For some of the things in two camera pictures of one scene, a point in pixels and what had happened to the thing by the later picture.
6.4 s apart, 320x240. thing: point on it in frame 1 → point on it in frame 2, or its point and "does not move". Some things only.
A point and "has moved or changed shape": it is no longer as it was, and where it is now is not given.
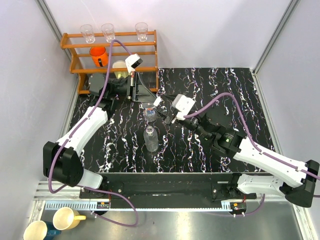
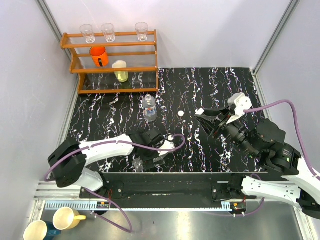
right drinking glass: x=142 y=30 does not move
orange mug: x=99 y=56 does not move
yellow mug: x=66 y=218 does not move
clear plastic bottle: x=151 y=138 has moved or changed shape
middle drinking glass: x=108 y=30 does not move
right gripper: x=167 y=119 → x=220 y=116
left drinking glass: x=86 y=30 does not move
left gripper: x=137 y=90 → x=148 y=162
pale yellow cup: x=120 y=64 does not move
